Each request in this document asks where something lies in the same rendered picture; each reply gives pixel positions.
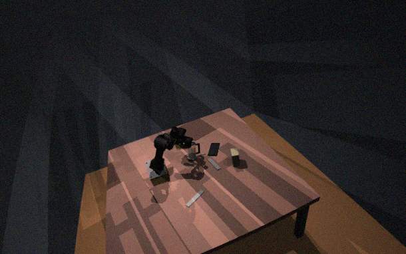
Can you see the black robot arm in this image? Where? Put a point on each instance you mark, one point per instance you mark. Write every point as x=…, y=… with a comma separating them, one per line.
x=162, y=142

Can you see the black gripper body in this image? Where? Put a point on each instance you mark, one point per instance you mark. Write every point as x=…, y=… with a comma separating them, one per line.
x=187, y=141

